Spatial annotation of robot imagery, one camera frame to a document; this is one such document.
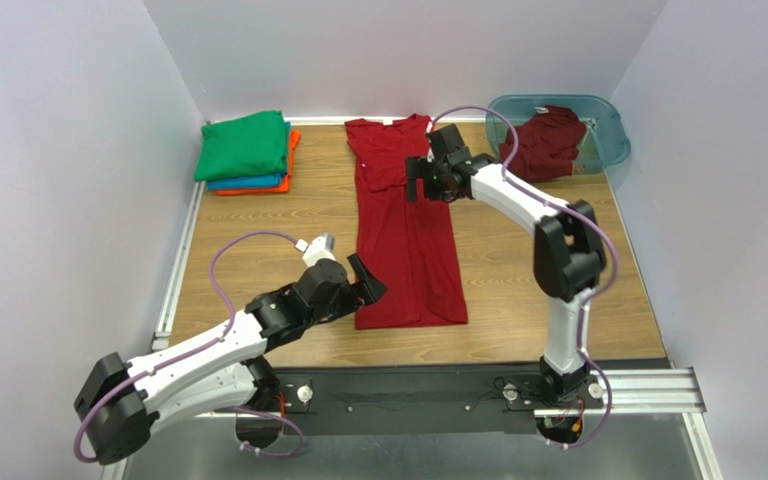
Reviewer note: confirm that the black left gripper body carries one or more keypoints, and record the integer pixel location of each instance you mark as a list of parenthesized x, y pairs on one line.
[(355, 287)]

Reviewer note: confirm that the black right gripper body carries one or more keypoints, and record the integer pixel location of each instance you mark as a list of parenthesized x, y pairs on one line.
[(421, 181)]

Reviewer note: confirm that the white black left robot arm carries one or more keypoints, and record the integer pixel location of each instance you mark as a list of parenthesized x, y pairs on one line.
[(122, 403)]

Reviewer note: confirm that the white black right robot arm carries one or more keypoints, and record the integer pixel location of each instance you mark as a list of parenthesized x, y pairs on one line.
[(568, 253)]

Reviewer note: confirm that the dark red t shirt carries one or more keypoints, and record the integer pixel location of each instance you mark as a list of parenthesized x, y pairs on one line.
[(547, 147)]

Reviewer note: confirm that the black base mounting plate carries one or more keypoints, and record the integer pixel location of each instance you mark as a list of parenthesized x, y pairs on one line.
[(423, 399)]

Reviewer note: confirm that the blue folded t shirt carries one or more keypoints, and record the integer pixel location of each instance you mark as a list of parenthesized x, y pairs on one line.
[(251, 178)]

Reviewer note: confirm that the orange folded t shirt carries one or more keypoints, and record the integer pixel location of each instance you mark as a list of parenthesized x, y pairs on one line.
[(271, 183)]

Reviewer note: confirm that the green folded t shirt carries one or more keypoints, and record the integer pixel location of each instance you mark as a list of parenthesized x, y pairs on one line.
[(253, 145)]

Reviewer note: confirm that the teal plastic bin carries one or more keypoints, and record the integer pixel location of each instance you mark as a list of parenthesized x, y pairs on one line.
[(605, 143)]

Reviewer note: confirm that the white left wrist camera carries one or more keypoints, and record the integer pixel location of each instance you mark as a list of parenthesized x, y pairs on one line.
[(321, 247)]

